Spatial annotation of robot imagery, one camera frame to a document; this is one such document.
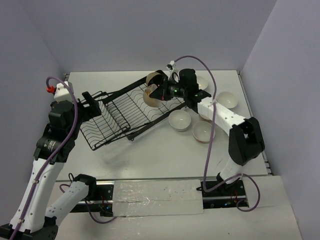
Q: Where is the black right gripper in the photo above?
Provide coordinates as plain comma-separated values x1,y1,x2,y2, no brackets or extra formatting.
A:
150,76,188,101

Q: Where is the beige floral bowl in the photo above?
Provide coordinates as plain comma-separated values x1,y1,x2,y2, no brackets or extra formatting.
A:
142,84,161,108
146,72,164,87
192,121,212,144

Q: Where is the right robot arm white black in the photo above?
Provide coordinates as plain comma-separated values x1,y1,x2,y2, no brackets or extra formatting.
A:
145,68,265,196

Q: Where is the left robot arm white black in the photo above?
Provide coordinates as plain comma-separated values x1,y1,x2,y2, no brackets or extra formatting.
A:
0,92,102,240

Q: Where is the white bowl far back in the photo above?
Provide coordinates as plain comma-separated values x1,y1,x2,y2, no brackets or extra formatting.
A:
196,75,209,90

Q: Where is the cream floral bowl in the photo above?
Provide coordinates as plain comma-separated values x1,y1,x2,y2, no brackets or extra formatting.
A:
198,111,213,122

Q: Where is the white bowl right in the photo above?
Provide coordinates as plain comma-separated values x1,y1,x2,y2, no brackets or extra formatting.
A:
217,91,239,109

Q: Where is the white taped cover sheet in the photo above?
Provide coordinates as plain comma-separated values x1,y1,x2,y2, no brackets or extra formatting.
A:
112,179,204,217

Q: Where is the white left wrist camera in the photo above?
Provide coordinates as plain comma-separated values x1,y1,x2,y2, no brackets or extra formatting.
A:
46,83,73,102

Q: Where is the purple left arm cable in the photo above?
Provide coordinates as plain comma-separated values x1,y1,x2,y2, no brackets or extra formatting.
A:
8,76,80,238

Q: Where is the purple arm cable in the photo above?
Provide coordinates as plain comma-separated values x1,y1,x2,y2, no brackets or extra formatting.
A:
8,76,80,238
173,55,261,213

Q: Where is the black wire dish rack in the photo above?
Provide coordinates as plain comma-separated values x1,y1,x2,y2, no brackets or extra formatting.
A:
80,77,187,151

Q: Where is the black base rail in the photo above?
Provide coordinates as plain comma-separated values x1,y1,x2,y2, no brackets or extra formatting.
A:
72,179,249,217

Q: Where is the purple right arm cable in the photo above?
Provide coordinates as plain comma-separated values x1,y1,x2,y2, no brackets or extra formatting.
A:
173,55,261,213

